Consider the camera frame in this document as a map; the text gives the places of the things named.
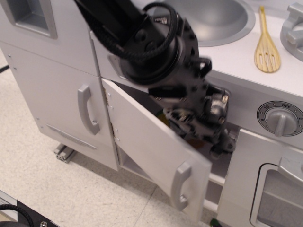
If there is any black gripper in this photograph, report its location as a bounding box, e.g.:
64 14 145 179
148 57 236 158

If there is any grey round sink bowl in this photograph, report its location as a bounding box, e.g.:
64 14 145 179
164 0 256 47

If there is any grey oven door handle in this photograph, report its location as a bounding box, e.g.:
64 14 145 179
277 157 303 187

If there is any white fridge door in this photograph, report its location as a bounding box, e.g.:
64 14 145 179
0 43 119 170

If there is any white toy kitchen body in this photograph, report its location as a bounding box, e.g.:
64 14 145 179
0 0 303 227

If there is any grey ice dispenser recess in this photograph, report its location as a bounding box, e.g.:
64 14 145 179
0 0 57 39

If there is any grey timer knob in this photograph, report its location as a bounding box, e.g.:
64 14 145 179
257 101 303 137

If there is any grey cabinet door handle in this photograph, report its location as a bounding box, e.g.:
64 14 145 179
170 161 191 211

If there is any green object on floor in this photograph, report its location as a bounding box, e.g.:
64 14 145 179
210 218 222 227

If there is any white oven door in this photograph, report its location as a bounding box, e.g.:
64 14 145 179
250 164 303 227

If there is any grey fridge door handle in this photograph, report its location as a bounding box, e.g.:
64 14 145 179
77 84 100 135

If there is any aluminium extrusion rail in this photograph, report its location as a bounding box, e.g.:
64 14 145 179
54 144 77 164

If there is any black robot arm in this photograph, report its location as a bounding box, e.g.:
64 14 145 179
76 0 236 157

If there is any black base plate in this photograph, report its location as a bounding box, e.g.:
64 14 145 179
0 189 62 227

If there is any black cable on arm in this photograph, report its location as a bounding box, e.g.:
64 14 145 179
74 0 180 60

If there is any white cabinet door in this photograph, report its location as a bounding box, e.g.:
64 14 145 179
102 79 212 222

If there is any yellow slotted wooden spoon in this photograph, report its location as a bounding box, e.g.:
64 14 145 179
254 6 281 73

